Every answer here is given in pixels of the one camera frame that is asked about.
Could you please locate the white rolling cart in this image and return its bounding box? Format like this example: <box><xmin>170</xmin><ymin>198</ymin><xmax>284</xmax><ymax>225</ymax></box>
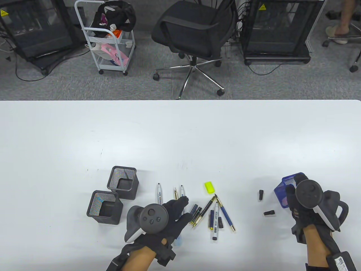
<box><xmin>74</xmin><ymin>0</ymin><xmax>136</xmax><ymax>76</ymax></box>

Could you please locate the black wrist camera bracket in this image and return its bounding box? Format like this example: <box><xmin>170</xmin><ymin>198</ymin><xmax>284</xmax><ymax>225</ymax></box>
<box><xmin>156</xmin><ymin>239</ymin><xmax>177</xmax><ymax>266</ymax></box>
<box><xmin>291</xmin><ymin>223</ymin><xmax>308</xmax><ymax>244</ymax></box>

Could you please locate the person's right forearm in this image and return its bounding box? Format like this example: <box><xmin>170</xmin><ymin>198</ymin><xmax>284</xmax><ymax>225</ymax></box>
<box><xmin>303</xmin><ymin>225</ymin><xmax>331</xmax><ymax>267</ymax></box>

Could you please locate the black power strip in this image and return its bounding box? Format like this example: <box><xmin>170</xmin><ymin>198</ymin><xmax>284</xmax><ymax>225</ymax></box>
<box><xmin>326</xmin><ymin>10</ymin><xmax>350</xmax><ymax>20</ymax></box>

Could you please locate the pink bag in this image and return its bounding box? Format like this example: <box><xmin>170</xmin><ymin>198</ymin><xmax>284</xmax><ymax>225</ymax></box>
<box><xmin>100</xmin><ymin>43</ymin><xmax>129</xmax><ymax>66</ymax></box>

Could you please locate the person's right hand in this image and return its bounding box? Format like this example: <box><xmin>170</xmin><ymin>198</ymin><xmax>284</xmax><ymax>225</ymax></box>
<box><xmin>285</xmin><ymin>173</ymin><xmax>336</xmax><ymax>235</ymax></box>

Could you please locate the black forearm strap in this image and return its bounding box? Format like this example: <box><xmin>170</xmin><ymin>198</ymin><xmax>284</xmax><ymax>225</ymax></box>
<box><xmin>106</xmin><ymin>244</ymin><xmax>134</xmax><ymax>271</ymax></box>
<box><xmin>318</xmin><ymin>223</ymin><xmax>342</xmax><ymax>256</ymax></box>

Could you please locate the black gold fountain pen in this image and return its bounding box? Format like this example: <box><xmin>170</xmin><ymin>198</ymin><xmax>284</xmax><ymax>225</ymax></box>
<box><xmin>193</xmin><ymin>196</ymin><xmax>217</xmax><ymax>228</ymax></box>

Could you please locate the black bag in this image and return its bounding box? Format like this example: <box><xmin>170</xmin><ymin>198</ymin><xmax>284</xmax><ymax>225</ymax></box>
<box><xmin>94</xmin><ymin>0</ymin><xmax>137</xmax><ymax>32</ymax></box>

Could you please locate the person's left hand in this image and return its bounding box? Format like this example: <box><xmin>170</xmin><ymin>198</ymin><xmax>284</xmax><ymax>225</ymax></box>
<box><xmin>135</xmin><ymin>196</ymin><xmax>193</xmax><ymax>249</ymax></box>

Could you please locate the black forearm sensor box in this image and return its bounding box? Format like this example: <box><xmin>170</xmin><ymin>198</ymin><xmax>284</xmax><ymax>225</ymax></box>
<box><xmin>305</xmin><ymin>250</ymin><xmax>357</xmax><ymax>271</ymax></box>

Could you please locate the black fountain pen cap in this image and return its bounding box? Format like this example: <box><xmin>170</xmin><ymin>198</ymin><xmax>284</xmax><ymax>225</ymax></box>
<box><xmin>189</xmin><ymin>207</ymin><xmax>203</xmax><ymax>226</ymax></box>

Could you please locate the blue mesh pen holder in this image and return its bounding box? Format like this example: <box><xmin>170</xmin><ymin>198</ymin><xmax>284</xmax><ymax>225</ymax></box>
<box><xmin>274</xmin><ymin>172</ymin><xmax>305</xmax><ymax>209</ymax></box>

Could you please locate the black mesh cabinet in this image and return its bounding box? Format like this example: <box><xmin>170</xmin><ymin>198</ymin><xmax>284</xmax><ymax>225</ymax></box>
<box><xmin>241</xmin><ymin>0</ymin><xmax>325</xmax><ymax>66</ymax></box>
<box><xmin>0</xmin><ymin>0</ymin><xmax>86</xmax><ymax>75</ymax></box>

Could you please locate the person's left forearm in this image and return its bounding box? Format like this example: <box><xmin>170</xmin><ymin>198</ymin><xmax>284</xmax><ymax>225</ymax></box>
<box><xmin>121</xmin><ymin>246</ymin><xmax>157</xmax><ymax>271</ymax></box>

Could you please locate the beige slipper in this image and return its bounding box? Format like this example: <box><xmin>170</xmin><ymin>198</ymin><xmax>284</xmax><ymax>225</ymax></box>
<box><xmin>325</xmin><ymin>26</ymin><xmax>350</xmax><ymax>45</ymax></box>

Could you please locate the black mesh pen holder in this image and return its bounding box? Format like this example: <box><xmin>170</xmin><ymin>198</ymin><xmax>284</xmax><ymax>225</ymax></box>
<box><xmin>86</xmin><ymin>190</ymin><xmax>124</xmax><ymax>225</ymax></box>
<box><xmin>107</xmin><ymin>166</ymin><xmax>139</xmax><ymax>201</ymax></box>

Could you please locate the grey handheld controller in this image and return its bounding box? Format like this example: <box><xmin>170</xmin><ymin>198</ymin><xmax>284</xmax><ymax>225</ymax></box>
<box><xmin>295</xmin><ymin>180</ymin><xmax>349</xmax><ymax>233</ymax></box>
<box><xmin>125</xmin><ymin>203</ymin><xmax>170</xmax><ymax>244</ymax></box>

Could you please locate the black office chair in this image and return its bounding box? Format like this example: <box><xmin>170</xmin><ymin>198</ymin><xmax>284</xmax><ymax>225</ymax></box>
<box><xmin>151</xmin><ymin>0</ymin><xmax>236</xmax><ymax>100</ymax></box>
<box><xmin>322</xmin><ymin>21</ymin><xmax>361</xmax><ymax>73</ymax></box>

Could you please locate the white plastic bag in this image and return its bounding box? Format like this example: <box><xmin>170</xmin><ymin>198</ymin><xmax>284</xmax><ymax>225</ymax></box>
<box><xmin>90</xmin><ymin>42</ymin><xmax>105</xmax><ymax>60</ymax></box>

